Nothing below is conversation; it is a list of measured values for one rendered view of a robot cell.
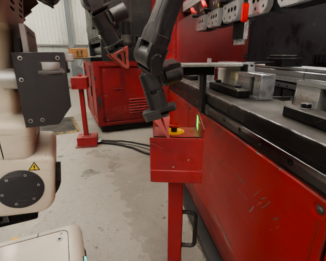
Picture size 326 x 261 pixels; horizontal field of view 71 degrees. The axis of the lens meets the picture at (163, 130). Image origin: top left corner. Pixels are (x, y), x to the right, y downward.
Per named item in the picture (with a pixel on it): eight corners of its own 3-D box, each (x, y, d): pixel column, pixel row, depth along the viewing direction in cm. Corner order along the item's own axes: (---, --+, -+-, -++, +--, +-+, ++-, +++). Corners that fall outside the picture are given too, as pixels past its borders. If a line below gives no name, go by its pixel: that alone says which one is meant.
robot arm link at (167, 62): (134, 46, 62) (150, 56, 57) (167, 37, 67) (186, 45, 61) (138, 85, 70) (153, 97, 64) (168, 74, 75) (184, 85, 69)
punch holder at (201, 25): (195, 31, 145) (196, 2, 140) (208, 31, 146) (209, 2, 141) (203, 29, 131) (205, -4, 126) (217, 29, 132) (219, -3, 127)
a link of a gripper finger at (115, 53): (131, 63, 92) (120, 41, 88) (137, 63, 86) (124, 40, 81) (117, 71, 91) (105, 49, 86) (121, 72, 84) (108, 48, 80)
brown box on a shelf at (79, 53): (67, 58, 289) (65, 48, 285) (88, 58, 299) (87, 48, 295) (67, 59, 263) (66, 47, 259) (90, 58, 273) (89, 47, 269)
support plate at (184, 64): (173, 64, 109) (173, 62, 108) (224, 64, 113) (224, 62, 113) (183, 67, 92) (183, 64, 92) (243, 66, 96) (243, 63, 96)
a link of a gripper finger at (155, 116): (176, 139, 67) (167, 109, 65) (153, 145, 68) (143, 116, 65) (175, 132, 74) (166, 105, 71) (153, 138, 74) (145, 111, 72)
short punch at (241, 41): (231, 45, 107) (233, 23, 104) (235, 45, 107) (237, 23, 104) (242, 44, 97) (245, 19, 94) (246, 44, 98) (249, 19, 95)
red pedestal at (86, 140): (77, 142, 281) (69, 73, 255) (99, 141, 285) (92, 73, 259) (75, 148, 263) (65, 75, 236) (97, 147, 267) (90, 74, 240)
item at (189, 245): (180, 244, 92) (181, 206, 86) (195, 245, 92) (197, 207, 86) (180, 249, 90) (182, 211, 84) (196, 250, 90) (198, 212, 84)
